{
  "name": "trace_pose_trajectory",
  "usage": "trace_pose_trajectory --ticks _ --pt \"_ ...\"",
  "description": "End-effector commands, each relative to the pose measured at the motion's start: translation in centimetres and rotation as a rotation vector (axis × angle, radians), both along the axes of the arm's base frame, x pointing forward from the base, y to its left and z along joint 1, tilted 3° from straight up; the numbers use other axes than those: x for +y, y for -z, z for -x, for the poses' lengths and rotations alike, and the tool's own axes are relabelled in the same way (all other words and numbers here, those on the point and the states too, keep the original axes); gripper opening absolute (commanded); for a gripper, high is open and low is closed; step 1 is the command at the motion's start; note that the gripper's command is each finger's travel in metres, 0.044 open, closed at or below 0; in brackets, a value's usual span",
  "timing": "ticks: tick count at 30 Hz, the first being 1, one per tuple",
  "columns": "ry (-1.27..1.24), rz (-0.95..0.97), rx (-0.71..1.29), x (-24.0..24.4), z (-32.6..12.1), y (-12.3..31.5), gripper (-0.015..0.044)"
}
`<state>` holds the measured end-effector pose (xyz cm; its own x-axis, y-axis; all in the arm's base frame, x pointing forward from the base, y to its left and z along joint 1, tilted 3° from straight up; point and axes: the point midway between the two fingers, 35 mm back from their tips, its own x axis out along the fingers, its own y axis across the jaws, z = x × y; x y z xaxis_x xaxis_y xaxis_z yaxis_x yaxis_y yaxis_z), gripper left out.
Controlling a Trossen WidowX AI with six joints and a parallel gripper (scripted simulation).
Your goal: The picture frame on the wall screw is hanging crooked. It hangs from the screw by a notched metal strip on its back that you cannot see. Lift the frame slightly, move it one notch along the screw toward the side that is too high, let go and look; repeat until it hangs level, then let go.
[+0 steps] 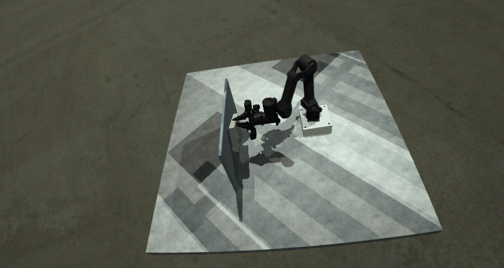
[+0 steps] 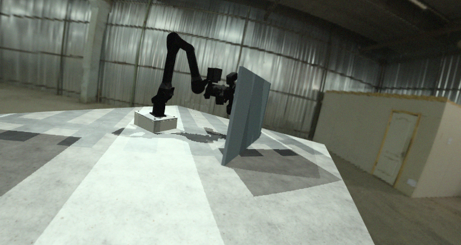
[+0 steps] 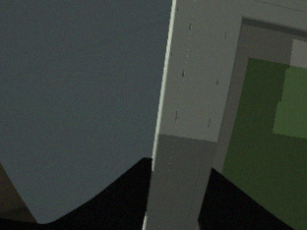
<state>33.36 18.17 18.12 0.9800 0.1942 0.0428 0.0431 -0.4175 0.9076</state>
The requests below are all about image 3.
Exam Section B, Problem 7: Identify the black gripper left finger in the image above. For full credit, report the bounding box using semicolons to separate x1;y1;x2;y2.
0;157;153;230

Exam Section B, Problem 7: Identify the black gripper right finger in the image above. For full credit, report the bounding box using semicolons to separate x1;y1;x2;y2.
198;167;295;230

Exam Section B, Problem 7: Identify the grey picture frame with green centre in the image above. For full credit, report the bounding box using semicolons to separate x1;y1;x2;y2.
142;0;307;230

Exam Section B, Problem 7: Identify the grey flat panel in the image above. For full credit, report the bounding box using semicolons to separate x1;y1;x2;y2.
0;0;173;224

